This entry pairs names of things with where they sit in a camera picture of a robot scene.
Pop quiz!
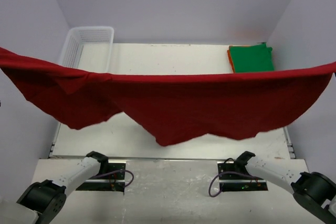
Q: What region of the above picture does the red t shirt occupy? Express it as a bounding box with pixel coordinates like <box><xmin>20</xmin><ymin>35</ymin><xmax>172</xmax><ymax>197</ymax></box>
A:
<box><xmin>1</xmin><ymin>49</ymin><xmax>335</xmax><ymax>146</ymax></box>

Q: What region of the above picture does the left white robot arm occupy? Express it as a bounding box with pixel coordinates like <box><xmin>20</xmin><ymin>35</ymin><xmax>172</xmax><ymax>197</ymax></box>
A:
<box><xmin>1</xmin><ymin>151</ymin><xmax>108</xmax><ymax>223</ymax></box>

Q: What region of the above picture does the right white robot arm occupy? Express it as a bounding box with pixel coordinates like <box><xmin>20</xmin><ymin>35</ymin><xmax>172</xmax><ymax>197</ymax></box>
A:
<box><xmin>234</xmin><ymin>151</ymin><xmax>335</xmax><ymax>223</ymax></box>

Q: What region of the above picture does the orange folded t shirt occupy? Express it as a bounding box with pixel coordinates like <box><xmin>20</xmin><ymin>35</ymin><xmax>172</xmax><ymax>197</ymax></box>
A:
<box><xmin>227</xmin><ymin>46</ymin><xmax>235</xmax><ymax>73</ymax></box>

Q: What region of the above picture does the white plastic basket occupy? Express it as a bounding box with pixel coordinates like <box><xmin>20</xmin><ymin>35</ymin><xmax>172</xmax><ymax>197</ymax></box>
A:
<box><xmin>59</xmin><ymin>26</ymin><xmax>114</xmax><ymax>73</ymax></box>

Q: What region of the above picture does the green folded t shirt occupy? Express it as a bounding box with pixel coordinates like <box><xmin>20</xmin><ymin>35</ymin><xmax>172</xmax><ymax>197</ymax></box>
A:
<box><xmin>230</xmin><ymin>43</ymin><xmax>275</xmax><ymax>73</ymax></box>

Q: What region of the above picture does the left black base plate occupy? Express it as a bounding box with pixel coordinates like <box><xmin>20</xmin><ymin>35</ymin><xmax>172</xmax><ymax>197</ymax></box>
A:
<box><xmin>76</xmin><ymin>161</ymin><xmax>126</xmax><ymax>193</ymax></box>

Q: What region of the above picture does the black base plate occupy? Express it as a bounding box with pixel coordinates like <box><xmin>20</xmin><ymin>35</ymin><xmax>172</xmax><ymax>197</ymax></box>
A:
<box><xmin>217</xmin><ymin>159</ymin><xmax>268</xmax><ymax>192</ymax></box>
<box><xmin>76</xmin><ymin>161</ymin><xmax>126</xmax><ymax>193</ymax></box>

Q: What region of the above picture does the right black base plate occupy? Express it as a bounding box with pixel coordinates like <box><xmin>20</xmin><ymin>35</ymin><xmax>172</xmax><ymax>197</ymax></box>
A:
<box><xmin>217</xmin><ymin>159</ymin><xmax>268</xmax><ymax>192</ymax></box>

